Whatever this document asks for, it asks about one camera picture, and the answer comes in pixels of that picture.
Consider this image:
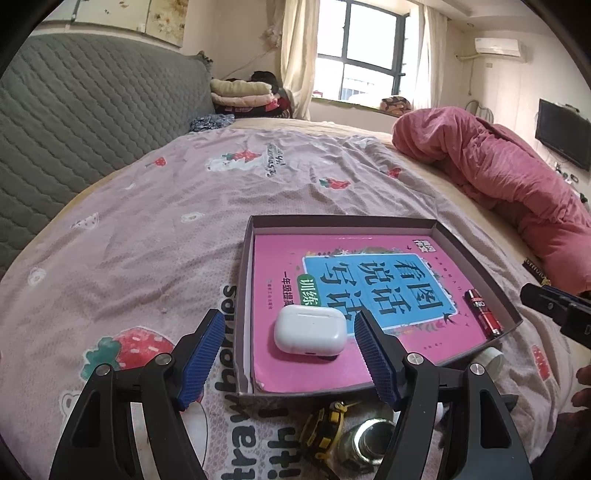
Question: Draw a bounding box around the blue floral cloth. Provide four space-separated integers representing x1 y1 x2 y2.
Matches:
189 113 236 134

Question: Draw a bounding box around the pink strawberry print bedsheet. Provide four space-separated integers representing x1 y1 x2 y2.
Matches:
0 122 591 480

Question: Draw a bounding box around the yellow black wristwatch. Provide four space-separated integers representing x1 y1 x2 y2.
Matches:
298 401 365 480

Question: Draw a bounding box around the metal chair back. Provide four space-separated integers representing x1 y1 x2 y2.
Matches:
464 100 495 123

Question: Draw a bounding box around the white earbuds case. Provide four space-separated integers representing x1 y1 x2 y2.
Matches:
274 305 348 357

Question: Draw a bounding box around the pink duvet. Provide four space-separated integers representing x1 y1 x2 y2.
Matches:
392 106 591 296

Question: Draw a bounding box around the shallow cardboard box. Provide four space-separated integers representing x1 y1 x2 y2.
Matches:
233 215 525 398

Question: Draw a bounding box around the white air conditioner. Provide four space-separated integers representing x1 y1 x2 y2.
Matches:
474 38 528 64

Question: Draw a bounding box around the dark framed window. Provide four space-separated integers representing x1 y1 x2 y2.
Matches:
314 0 411 104

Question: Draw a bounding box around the cream curtain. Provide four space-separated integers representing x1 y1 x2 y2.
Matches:
421 4 452 112
276 0 320 121

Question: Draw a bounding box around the cream folded blanket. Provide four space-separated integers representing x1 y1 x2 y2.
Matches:
210 78 273 97

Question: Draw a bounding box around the floral wall panel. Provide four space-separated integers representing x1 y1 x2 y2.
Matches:
69 0 186 49

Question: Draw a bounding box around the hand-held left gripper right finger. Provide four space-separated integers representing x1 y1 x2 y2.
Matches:
353 309 534 480

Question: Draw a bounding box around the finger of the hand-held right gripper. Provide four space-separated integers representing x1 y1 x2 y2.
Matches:
520 284 578 325

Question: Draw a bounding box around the dark patterned folded blanket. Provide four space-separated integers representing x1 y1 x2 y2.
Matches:
217 96 294 121

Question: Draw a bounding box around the silver metal knob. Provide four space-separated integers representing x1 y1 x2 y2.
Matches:
339 415 402 474

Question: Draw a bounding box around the patterned cushion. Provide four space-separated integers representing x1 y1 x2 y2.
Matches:
381 96 413 114

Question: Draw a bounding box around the red battery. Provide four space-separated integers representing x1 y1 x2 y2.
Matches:
463 288 503 340

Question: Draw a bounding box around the black flat television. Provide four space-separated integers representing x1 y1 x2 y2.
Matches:
536 98 591 171

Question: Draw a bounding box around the grey quilted headboard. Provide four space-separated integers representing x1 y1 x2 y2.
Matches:
0 34 218 278

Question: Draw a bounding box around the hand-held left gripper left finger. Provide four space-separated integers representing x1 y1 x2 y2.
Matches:
48 308 227 480

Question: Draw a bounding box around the pink workbook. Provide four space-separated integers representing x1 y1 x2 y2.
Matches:
252 234 490 393

